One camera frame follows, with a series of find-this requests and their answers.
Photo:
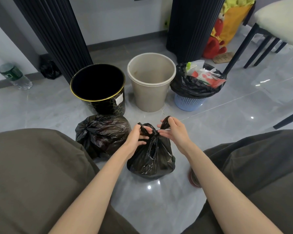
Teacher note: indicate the person's right hand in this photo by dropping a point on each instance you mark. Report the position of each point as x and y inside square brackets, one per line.
[179, 134]

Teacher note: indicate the person's left hand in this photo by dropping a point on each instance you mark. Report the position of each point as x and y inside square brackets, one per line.
[134, 140]

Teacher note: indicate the black garbage bag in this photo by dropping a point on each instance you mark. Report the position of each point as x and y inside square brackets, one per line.
[102, 136]
[151, 163]
[185, 88]

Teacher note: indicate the blue mesh plastic bin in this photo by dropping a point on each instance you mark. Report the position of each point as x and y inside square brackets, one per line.
[188, 104]

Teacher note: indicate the black bin with gold rim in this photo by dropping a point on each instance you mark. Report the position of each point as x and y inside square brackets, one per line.
[110, 108]

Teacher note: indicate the beige plastic bin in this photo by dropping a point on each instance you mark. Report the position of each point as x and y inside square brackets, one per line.
[150, 99]

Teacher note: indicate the person's left forearm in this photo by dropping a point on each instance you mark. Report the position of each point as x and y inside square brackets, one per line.
[92, 192]

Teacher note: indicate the person's right pink shoe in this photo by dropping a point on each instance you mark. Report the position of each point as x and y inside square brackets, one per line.
[194, 179]

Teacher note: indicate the person's right leg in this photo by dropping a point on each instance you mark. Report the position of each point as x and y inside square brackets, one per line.
[271, 155]

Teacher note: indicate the person's leg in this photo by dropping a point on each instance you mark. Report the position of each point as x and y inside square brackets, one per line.
[26, 177]
[271, 155]

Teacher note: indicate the person's left leg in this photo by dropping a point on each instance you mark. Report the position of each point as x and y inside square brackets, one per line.
[26, 177]

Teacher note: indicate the red white snack wrapper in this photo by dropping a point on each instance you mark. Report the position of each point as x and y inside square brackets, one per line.
[210, 79]

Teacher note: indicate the white green plastic packaging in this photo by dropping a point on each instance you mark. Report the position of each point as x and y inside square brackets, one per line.
[194, 66]

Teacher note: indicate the red plush toy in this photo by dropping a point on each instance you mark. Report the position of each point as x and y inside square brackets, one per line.
[211, 49]

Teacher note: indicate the small crumpled black bag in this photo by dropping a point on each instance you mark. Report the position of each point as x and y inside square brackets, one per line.
[50, 69]

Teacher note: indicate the yellow plush toy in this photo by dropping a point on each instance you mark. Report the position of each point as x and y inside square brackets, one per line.
[234, 23]

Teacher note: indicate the large clear water bottle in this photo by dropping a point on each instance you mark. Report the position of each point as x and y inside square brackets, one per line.
[13, 75]

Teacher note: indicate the cream cushioned chair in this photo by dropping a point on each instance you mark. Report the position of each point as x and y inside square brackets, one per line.
[283, 19]

